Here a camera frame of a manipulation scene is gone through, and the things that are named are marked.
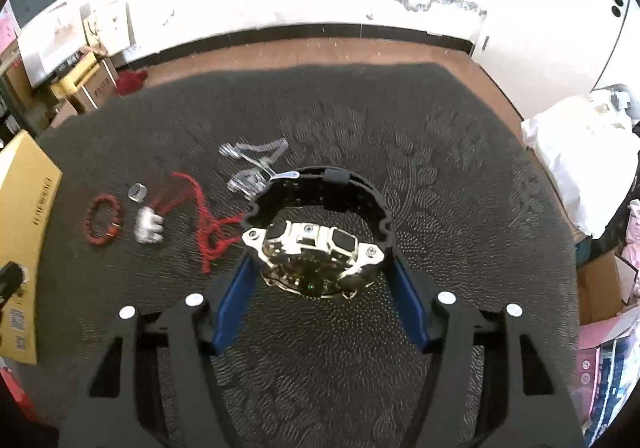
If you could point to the white silver pendant charm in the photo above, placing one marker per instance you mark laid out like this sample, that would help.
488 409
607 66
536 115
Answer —
149 228

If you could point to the black patterned table cloth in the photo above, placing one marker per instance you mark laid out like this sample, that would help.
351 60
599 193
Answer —
469 208

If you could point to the brown cardboard box right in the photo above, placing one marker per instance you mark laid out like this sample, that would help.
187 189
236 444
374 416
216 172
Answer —
598 289

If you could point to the brown cardboard box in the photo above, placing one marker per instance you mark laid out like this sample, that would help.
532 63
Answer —
94 87
598 289

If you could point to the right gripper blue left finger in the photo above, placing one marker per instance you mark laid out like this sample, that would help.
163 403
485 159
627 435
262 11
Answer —
118 404

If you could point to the yellow cardboard box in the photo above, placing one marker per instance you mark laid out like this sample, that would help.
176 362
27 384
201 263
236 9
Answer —
73 73

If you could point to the black and gold wristwatch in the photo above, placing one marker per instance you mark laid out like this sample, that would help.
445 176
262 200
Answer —
313 260

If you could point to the pink packaged goods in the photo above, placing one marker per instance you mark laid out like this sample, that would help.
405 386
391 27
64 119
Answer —
607 370

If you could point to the white printed plastic bag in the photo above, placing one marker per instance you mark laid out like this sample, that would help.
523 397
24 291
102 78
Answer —
587 146

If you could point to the white door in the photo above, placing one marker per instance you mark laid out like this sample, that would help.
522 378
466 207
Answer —
539 52

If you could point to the red cloth on floor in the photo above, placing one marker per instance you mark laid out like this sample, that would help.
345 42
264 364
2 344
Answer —
130 81

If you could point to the black door handle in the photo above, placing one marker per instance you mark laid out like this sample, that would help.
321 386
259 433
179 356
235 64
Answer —
617 7

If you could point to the yellow white storage box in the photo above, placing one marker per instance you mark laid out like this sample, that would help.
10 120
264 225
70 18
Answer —
29 183

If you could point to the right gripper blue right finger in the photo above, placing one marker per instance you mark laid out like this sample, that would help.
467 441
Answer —
523 401

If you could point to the beige paper gift bag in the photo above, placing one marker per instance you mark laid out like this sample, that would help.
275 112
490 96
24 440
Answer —
107 29

